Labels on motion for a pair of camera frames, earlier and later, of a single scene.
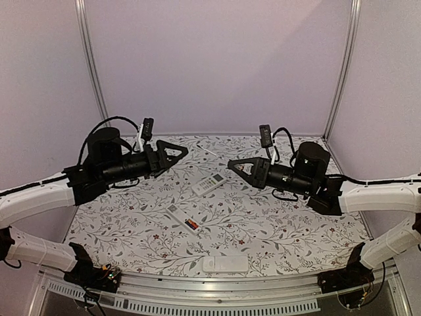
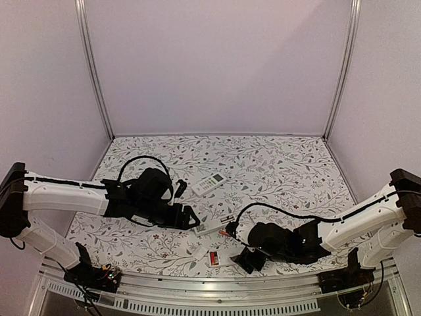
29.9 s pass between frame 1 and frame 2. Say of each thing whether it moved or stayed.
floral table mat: stayed
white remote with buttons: stayed
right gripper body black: moved
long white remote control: moved
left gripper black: moved
